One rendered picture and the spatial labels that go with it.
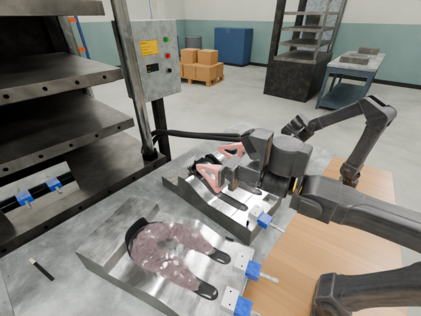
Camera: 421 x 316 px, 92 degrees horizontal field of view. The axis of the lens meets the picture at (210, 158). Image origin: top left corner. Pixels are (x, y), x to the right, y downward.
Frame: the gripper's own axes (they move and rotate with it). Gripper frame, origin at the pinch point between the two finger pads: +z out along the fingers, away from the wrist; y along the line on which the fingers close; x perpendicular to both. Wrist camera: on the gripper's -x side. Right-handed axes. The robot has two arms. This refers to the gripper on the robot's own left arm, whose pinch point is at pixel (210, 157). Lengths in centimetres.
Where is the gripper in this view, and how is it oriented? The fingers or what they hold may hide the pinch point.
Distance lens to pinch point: 51.8
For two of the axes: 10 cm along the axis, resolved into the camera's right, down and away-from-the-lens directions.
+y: -5.5, 4.8, -6.8
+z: -8.4, -3.0, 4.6
